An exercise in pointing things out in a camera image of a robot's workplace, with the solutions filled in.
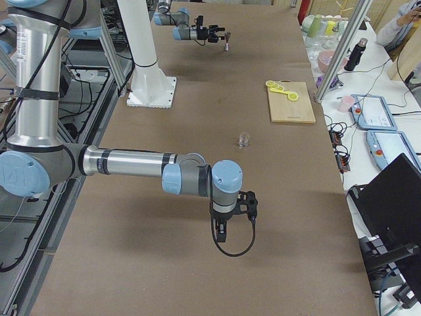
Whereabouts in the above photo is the clear glass cup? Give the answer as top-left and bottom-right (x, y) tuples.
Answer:
(238, 132), (250, 147)

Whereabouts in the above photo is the teach pendant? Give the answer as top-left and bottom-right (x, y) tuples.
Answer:
(350, 94), (397, 131)
(366, 130), (420, 170)

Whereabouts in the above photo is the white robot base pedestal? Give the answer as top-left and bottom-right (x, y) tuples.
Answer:
(117, 0), (176, 109)

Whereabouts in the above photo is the wooden cutting board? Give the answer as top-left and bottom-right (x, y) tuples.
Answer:
(266, 81), (316, 124)

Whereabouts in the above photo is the steel measuring jigger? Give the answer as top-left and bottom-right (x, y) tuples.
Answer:
(224, 32), (231, 52)

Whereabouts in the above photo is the pink bowl with ice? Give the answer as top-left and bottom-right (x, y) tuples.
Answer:
(317, 50), (347, 73)

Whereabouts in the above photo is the black laptop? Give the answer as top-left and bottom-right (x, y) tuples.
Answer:
(349, 153), (420, 300)

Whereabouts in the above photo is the black water bottle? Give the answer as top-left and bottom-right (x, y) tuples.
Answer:
(344, 38), (368, 72)

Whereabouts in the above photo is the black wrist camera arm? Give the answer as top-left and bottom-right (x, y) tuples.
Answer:
(235, 191), (258, 223)
(195, 15), (203, 29)

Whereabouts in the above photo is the teach pendant far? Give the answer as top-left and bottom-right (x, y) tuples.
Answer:
(350, 94), (397, 131)

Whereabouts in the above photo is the pink plastic cup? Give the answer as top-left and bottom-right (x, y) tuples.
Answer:
(337, 95), (355, 113)

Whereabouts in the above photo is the yellow plastic cup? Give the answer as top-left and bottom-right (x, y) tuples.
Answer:
(325, 20), (336, 36)

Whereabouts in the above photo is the yellow plastic spoon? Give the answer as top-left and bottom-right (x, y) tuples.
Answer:
(269, 88), (298, 96)

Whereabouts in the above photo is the teach pendant near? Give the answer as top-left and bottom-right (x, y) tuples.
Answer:
(366, 130), (420, 170)

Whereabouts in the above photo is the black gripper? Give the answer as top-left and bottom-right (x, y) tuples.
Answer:
(210, 209), (243, 243)
(197, 24), (225, 43)

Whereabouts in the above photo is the aluminium frame post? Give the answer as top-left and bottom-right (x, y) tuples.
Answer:
(314, 0), (373, 103)

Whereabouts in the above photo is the green plastic cup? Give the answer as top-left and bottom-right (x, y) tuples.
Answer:
(307, 14), (322, 38)

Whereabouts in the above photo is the purple cloth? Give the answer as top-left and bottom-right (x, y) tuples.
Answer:
(316, 74), (343, 90)

